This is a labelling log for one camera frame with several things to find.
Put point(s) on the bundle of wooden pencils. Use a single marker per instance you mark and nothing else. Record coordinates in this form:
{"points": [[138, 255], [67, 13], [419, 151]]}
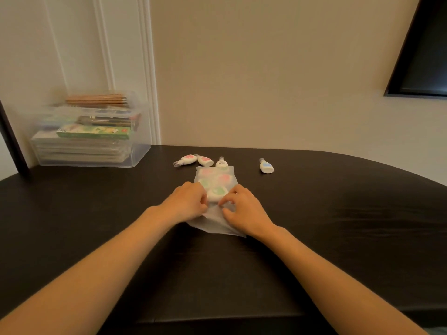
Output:
{"points": [[96, 101]]}

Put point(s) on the green pencil box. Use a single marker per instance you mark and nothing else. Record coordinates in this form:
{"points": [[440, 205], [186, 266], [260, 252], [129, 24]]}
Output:
{"points": [[94, 131]]}

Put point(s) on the white printed correction tape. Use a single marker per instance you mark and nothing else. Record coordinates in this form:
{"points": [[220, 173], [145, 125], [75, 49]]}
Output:
{"points": [[222, 163]]}

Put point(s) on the black wall television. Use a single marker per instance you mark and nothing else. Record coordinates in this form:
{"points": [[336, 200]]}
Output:
{"points": [[419, 55]]}

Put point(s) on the person's left forearm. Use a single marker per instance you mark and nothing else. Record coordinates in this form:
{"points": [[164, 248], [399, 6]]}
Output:
{"points": [[80, 279]]}

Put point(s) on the clear plastic storage bin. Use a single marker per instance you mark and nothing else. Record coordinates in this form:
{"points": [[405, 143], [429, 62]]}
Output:
{"points": [[141, 150]]}

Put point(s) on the person's left hand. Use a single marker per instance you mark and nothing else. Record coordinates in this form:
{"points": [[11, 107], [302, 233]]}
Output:
{"points": [[185, 204]]}

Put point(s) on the person's right hand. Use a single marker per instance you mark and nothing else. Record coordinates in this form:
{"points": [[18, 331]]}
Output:
{"points": [[246, 212]]}

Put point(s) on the black framed panel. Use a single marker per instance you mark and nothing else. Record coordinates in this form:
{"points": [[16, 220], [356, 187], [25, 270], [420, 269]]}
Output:
{"points": [[12, 136]]}

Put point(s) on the person's right forearm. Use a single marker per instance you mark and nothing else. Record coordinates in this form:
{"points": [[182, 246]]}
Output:
{"points": [[342, 282]]}

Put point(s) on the white blue correction tape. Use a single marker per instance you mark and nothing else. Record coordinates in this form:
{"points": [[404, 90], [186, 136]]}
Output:
{"points": [[267, 166]]}

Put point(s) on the translucent plastic sheet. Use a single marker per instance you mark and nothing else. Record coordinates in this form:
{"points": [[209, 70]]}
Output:
{"points": [[213, 223]]}

